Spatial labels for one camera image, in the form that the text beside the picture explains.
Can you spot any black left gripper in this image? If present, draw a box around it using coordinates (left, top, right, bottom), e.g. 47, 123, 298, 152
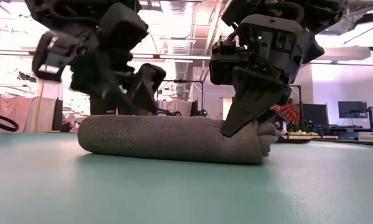
31, 29, 168, 116

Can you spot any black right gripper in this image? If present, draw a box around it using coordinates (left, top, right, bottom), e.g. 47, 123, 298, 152
220, 14, 326, 138

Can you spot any dark grey towel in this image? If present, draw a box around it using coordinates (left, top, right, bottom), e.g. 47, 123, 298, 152
77, 114, 280, 166

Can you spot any red patterned cloth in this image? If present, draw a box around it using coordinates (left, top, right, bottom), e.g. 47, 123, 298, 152
271, 103, 301, 127

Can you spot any white door panel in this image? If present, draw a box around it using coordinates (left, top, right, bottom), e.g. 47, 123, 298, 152
222, 96, 234, 121

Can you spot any black cabinet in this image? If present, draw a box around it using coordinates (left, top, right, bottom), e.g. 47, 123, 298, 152
89, 98, 118, 116

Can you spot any black screen panel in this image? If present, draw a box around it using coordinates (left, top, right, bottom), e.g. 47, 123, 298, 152
301, 103, 329, 134

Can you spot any yellow cloth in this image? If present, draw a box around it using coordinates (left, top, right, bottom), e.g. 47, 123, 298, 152
287, 129, 319, 136

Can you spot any long light bar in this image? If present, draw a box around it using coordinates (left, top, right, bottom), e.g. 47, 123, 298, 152
0, 49, 373, 67

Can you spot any narrow black panel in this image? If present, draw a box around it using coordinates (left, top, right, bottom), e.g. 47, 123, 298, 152
51, 98, 64, 131

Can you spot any yellow pole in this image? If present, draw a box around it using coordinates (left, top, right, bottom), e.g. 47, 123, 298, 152
35, 82, 45, 133

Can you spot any dark office desk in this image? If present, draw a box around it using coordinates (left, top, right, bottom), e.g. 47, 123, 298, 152
328, 126, 373, 141

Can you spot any black computer monitor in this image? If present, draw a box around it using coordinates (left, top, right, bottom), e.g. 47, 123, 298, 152
338, 100, 369, 119

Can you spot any green table mat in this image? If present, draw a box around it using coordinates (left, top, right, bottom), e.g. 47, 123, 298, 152
0, 132, 373, 224

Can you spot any pink curtain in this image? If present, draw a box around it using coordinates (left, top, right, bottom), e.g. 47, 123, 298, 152
0, 96, 57, 134

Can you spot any black stand frame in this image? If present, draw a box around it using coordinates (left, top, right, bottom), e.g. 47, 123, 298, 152
290, 83, 302, 105
161, 79, 205, 118

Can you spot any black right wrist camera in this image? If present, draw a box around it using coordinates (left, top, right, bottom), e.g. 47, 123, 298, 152
209, 42, 237, 86

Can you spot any ribbed silver air duct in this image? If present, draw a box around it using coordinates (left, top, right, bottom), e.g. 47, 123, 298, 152
159, 0, 196, 99

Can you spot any black strap loop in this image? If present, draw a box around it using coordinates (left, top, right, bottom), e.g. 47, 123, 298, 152
0, 111, 20, 133

